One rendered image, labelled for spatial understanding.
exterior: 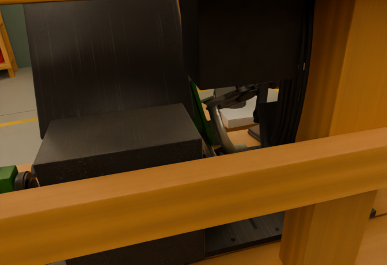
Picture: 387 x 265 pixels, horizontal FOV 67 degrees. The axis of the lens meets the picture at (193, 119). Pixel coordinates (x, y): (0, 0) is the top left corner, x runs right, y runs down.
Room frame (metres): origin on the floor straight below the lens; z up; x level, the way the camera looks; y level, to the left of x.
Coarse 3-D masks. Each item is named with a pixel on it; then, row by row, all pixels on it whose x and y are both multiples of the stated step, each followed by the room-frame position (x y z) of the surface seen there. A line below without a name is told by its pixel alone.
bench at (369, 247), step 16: (384, 192) 0.72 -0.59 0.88; (384, 208) 0.65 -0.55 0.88; (368, 224) 0.59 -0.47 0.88; (384, 224) 0.59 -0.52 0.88; (368, 240) 0.54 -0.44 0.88; (384, 240) 0.54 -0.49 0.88; (224, 256) 0.50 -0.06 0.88; (240, 256) 0.50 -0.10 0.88; (256, 256) 0.50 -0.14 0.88; (272, 256) 0.50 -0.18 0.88; (368, 256) 0.49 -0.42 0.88; (384, 256) 0.49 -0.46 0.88
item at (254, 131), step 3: (255, 126) 1.09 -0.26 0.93; (258, 126) 1.09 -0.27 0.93; (249, 129) 1.08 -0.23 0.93; (252, 129) 1.07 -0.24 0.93; (255, 129) 1.07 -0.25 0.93; (258, 129) 1.07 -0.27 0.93; (249, 132) 1.07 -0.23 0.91; (252, 132) 1.06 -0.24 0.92; (255, 132) 1.04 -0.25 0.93; (258, 132) 1.04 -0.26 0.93; (252, 135) 1.05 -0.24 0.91; (255, 135) 1.04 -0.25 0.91; (258, 135) 1.02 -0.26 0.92; (255, 138) 1.04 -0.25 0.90; (258, 138) 1.02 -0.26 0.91
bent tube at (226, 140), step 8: (208, 112) 0.74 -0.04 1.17; (216, 112) 0.73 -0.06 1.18; (216, 120) 0.71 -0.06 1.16; (216, 128) 0.70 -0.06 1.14; (224, 128) 0.70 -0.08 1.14; (224, 136) 0.69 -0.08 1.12; (224, 144) 0.69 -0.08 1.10; (232, 144) 0.70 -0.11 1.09; (240, 144) 0.81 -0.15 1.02; (232, 152) 0.70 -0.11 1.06
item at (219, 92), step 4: (220, 88) 0.76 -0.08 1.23; (224, 88) 0.76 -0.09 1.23; (228, 88) 0.76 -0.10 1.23; (232, 88) 0.76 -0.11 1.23; (216, 92) 0.75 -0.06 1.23; (220, 92) 0.75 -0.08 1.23; (224, 92) 0.75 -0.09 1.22; (228, 92) 0.75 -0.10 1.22; (216, 96) 0.74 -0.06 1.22; (220, 96) 0.73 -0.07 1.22; (224, 96) 0.73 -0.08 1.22; (236, 96) 0.74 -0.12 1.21; (212, 100) 0.73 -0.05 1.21; (216, 100) 0.73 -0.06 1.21; (220, 100) 0.73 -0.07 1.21; (224, 100) 0.73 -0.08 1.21; (228, 100) 0.74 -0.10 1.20; (208, 104) 0.73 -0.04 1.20; (212, 104) 0.73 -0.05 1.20; (216, 104) 0.73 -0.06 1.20
